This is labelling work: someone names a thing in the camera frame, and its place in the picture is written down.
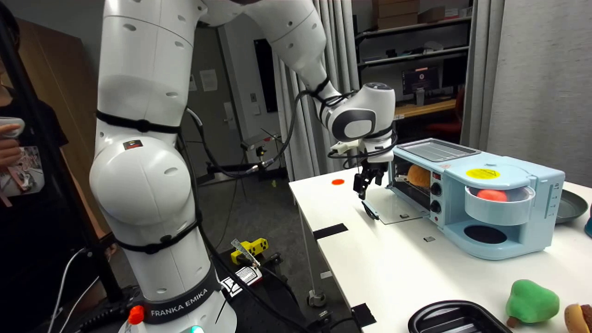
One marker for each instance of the orange bread inside oven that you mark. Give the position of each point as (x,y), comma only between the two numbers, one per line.
(419,177)

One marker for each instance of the white bottle orange cap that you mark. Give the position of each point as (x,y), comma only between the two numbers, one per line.
(134,320)

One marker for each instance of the large black tape strip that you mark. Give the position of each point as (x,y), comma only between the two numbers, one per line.
(330,233)

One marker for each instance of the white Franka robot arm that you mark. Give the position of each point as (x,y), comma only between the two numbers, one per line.
(141,186)

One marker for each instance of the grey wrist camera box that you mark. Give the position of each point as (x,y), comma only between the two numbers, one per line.
(345,149)

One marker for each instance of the light blue toaster oven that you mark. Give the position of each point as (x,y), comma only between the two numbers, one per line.
(506,234)

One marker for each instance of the small red disc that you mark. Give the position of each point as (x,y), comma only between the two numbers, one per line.
(337,183)

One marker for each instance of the blue round object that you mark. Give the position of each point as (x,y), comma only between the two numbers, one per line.
(589,223)

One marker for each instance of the person's right hand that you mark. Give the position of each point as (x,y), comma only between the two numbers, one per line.
(8,155)

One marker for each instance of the cardboard box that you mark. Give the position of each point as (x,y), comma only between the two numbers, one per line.
(398,12)

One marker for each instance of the orange red ball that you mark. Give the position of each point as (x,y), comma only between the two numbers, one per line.
(491,196)

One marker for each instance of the white VR controller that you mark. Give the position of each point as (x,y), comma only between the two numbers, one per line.
(10,129)

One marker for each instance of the dark metal shelf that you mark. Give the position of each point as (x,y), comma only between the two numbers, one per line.
(432,57)

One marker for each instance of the green pear toy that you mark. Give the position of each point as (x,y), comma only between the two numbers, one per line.
(531,301)

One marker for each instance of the yellow clamp tool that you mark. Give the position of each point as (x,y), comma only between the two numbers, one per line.
(250,251)

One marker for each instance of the black tripod leg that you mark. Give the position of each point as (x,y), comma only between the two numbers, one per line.
(56,160)

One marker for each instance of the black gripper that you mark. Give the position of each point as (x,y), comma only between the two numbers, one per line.
(372,160)

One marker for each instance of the hot dog toy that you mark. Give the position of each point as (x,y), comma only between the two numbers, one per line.
(580,320)

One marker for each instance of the person in black shirt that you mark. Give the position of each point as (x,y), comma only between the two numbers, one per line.
(30,266)

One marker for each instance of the dark grey bowl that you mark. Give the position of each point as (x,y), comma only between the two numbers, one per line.
(574,207)

